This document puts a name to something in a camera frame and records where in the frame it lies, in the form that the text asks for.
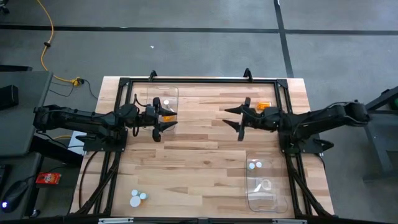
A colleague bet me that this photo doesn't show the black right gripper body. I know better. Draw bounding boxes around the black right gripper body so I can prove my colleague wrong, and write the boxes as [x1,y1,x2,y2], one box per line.
[238,96,282,142]

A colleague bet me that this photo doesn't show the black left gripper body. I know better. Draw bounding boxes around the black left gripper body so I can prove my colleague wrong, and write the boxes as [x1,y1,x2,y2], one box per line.
[138,96,162,143]

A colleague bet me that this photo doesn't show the clear plastic bin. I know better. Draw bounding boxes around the clear plastic bin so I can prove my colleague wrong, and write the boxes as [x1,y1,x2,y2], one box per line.
[145,86,180,133]
[244,154,289,214]

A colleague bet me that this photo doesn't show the white paper sheet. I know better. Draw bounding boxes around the white paper sheet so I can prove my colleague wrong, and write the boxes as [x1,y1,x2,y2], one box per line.
[67,130,86,156]

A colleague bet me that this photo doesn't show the red box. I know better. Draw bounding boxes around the red box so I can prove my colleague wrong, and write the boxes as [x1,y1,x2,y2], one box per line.
[35,171,62,187]

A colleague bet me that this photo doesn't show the black side desk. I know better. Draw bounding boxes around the black side desk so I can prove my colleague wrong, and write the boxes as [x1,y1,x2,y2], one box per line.
[0,135,86,220]

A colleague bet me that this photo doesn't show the grey desk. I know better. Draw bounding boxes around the grey desk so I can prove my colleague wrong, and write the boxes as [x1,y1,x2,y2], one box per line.
[0,70,53,156]

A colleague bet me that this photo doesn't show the black box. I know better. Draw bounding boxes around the black box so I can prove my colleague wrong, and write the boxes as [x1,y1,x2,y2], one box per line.
[0,84,19,110]

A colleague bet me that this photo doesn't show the black aluminium table frame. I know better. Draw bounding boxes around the black aluminium table frame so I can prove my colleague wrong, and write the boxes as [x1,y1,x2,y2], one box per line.
[73,77,335,218]

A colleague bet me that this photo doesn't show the black power cable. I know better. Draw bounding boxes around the black power cable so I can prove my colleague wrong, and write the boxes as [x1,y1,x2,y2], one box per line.
[49,78,99,101]

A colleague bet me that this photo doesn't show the silver metal bracket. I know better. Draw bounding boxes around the silver metal bracket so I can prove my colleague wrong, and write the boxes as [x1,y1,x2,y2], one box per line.
[272,218,308,224]
[98,217,134,224]

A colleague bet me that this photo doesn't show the yellow extension cable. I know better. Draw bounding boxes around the yellow extension cable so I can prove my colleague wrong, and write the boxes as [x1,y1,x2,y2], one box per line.
[35,0,81,85]

